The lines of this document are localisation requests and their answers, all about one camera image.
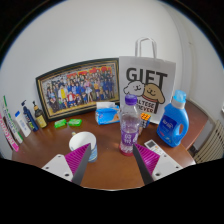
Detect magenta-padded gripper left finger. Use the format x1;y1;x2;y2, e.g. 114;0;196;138
41;143;92;185

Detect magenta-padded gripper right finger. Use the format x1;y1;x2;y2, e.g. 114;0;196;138
132;143;184;185

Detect clear purple-capped water bottle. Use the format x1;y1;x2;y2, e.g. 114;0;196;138
119;94;141;157

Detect white remote control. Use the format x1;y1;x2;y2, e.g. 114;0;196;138
143;139;166;157

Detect blue patterned white cup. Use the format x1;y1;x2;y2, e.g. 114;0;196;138
68;131;99;163

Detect puzzle cube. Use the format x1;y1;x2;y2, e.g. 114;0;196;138
138;112;152;129

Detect blue detergent bottle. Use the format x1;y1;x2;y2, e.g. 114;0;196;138
156;89;190;148

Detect blue tissue pack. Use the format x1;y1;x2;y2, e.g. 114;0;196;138
94;101;121;126

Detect amber pump bottle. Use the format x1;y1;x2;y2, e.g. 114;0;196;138
32;100;48;130

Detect dark blue pump bottle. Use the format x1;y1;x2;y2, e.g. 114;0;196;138
20;99;39;133

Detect white blue-capped lotion bottle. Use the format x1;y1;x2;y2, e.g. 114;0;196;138
14;110;32;138

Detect white radiator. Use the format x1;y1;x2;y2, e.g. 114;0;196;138
194;119;224;164

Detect framed group picture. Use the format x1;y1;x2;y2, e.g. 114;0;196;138
35;58;121;122

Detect pink shuttlecock tube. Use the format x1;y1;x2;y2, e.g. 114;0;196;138
0;111;20;153

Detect white green shuttlecock tube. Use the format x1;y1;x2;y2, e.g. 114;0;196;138
1;95;24;145

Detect white paper gift bag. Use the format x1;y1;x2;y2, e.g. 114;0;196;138
118;36;177;125

